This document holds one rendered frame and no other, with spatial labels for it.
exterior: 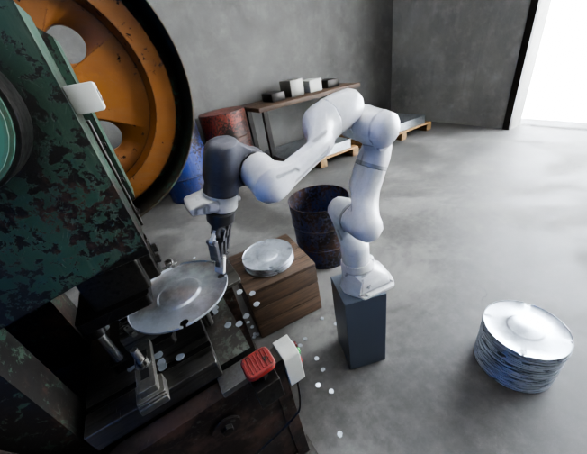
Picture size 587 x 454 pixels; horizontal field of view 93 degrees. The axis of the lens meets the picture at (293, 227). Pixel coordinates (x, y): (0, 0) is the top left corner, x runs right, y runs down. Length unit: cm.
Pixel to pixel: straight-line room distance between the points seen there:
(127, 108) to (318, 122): 63
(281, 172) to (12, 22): 45
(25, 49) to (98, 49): 57
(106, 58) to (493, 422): 184
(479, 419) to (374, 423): 41
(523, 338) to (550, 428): 32
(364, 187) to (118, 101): 83
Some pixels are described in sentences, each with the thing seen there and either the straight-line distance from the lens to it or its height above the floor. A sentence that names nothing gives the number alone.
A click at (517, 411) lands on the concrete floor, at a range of 158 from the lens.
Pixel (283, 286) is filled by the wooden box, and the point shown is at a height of 30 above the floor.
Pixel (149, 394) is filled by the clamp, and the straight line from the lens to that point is 79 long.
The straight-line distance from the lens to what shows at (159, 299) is 92.
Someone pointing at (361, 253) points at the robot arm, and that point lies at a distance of 107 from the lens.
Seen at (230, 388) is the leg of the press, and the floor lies 64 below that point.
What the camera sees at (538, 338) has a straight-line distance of 152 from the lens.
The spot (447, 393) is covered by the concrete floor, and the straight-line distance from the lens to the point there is 153.
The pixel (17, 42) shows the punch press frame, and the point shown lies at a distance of 55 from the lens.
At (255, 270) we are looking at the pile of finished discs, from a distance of 150.
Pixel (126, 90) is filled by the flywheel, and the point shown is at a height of 131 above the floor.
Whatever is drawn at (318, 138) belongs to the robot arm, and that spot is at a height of 114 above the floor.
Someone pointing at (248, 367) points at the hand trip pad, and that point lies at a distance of 69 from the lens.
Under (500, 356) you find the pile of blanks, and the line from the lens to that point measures 150.
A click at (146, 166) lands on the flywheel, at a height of 108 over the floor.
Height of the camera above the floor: 132
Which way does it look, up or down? 31 degrees down
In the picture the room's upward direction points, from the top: 11 degrees counter-clockwise
